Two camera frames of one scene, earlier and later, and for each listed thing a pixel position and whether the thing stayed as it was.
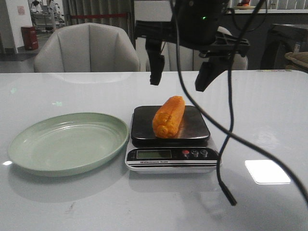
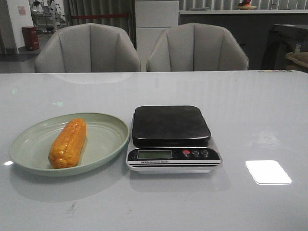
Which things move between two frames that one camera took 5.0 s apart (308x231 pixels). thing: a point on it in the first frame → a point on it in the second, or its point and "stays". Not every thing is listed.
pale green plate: (67, 144) stays
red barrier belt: (98, 15) stays
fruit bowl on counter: (244, 5) stays
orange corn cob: (168, 119) → (66, 147)
